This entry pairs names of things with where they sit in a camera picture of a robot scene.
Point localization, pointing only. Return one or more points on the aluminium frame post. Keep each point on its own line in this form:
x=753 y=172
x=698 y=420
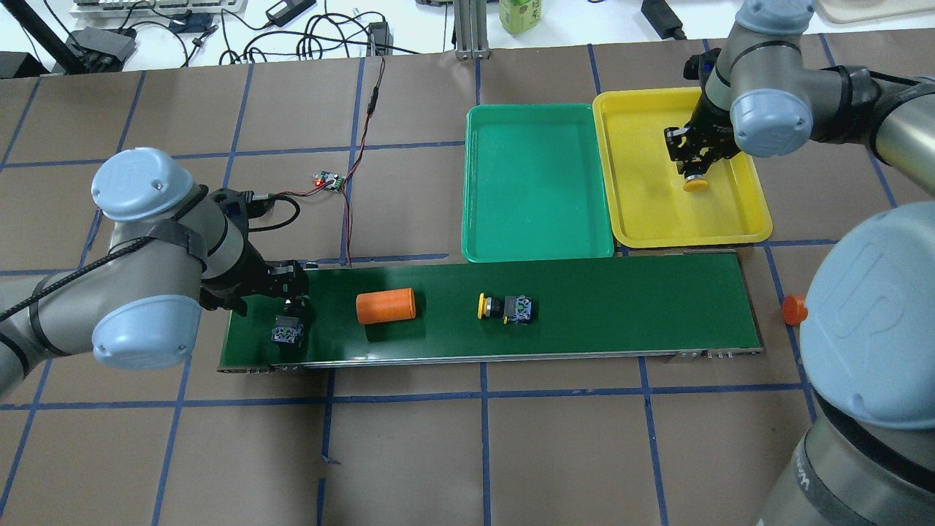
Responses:
x=470 y=30

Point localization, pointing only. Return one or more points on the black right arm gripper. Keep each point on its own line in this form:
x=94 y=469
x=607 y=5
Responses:
x=709 y=121

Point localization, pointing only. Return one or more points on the yellow push button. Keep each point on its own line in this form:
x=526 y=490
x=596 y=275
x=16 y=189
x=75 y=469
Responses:
x=694 y=181
x=516 y=310

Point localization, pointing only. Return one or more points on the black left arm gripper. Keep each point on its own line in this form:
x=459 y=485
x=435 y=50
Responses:
x=252 y=276

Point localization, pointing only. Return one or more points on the small motor controller board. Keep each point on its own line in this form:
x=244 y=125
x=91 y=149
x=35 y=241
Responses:
x=328 y=181

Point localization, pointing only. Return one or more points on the green drink bottle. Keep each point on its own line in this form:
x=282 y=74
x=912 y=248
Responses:
x=520 y=16

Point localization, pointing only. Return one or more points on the green plastic tray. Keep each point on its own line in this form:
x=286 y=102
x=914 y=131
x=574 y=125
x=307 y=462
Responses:
x=533 y=185

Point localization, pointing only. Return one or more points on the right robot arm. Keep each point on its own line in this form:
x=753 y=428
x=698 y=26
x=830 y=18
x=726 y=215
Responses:
x=867 y=342

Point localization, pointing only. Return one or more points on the green push button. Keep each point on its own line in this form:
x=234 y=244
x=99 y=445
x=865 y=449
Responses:
x=288 y=330

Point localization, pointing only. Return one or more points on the plain orange cylinder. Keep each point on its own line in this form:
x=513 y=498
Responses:
x=386 y=306

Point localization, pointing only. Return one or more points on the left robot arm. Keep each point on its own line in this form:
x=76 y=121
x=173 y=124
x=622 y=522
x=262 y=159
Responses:
x=176 y=250

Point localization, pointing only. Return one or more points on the green conveyor belt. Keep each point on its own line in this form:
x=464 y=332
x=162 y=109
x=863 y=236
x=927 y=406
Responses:
x=619 y=307

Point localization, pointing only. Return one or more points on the orange cylinder with 4680 print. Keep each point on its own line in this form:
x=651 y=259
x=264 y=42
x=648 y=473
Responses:
x=794 y=310

